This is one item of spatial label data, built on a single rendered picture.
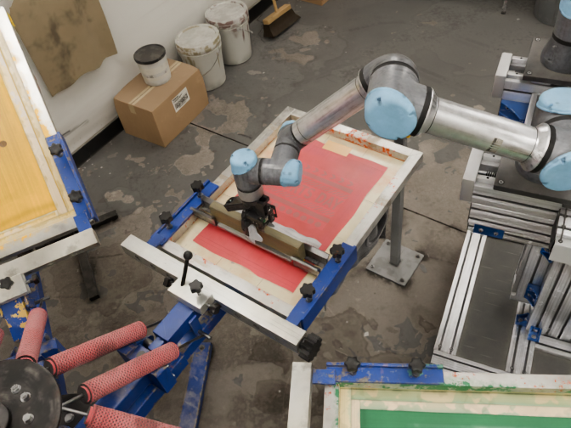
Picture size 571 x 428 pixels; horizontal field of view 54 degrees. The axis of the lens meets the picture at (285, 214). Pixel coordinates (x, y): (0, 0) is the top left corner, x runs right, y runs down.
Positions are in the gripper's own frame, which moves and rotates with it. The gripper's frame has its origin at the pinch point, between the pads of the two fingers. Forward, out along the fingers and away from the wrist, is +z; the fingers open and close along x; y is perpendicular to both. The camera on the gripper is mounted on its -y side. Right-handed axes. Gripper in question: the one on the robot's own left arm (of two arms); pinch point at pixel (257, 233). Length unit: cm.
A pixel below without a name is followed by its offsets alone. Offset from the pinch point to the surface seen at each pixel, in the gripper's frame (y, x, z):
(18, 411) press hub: 3, -80, -30
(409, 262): 19, 80, 100
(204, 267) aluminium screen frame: -7.7, -18.0, 1.8
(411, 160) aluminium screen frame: 27, 54, 2
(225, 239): -11.1, -4.1, 5.3
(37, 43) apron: -194, 55, 14
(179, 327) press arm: 2.9, -39.6, -3.1
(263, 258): 4.9, -4.1, 5.3
